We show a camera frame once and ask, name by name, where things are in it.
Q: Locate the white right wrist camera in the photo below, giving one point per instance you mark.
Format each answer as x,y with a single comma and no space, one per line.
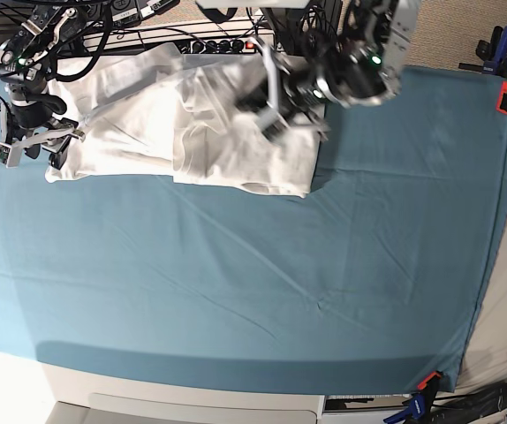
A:
10,155

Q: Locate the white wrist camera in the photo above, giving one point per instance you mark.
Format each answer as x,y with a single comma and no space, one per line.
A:
10,155
270,122

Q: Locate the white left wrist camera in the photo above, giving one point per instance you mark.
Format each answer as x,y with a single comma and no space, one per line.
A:
270,122

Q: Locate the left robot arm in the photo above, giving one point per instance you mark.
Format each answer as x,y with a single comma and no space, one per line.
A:
359,64

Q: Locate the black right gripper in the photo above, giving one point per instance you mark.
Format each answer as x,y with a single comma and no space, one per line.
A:
37,122

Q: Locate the black power strip red switch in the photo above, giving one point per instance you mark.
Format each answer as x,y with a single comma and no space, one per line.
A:
238,46

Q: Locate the blue clamp bottom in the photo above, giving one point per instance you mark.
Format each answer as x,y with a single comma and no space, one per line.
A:
417,409

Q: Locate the white T-shirt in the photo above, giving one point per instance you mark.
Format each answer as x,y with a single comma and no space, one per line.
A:
164,113

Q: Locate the orange black clamp bottom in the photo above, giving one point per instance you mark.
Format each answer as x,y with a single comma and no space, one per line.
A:
433,379

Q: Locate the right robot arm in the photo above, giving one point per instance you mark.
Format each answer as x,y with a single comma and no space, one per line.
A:
28,60

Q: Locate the blue black clamp top right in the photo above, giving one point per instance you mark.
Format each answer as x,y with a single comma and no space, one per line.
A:
493,55

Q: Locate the teal table cloth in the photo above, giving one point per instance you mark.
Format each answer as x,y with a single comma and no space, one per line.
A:
367,285

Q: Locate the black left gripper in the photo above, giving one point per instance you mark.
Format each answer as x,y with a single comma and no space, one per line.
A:
291,91

